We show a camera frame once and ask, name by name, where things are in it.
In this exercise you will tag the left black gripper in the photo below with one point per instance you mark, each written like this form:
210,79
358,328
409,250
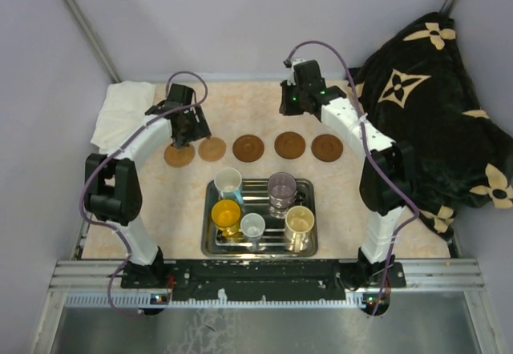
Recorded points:
201,129

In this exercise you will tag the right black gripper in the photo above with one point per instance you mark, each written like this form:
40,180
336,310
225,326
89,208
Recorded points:
284,109

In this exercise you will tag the woven coaster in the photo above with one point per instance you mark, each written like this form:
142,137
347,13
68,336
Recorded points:
179,157
212,149

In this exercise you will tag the wooden coaster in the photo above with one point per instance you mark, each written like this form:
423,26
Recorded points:
289,145
248,148
327,148

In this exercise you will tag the white and blue cup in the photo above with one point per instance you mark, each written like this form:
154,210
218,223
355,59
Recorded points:
228,182

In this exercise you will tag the purple glass mug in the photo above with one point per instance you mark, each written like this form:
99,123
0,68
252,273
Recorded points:
283,194

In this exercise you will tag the cream mug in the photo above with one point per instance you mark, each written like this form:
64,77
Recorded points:
299,222

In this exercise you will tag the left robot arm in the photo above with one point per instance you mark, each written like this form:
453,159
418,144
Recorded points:
112,196

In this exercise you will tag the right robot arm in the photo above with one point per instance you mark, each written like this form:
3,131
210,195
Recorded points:
388,175

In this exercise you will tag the yellow cup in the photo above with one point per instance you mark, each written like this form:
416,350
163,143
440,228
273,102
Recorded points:
226,214

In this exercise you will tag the small clear grey cup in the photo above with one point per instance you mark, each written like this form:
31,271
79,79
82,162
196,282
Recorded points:
252,227

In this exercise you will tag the white folded cloth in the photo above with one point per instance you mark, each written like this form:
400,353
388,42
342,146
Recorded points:
122,113

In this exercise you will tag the black floral blanket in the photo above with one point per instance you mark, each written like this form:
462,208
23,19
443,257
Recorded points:
416,89

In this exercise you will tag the steel tray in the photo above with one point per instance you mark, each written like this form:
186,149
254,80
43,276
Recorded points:
273,243

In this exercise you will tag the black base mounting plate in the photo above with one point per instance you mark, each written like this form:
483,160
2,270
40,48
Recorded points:
260,279

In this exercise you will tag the aluminium rail frame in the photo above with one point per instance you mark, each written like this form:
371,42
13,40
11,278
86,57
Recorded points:
273,306

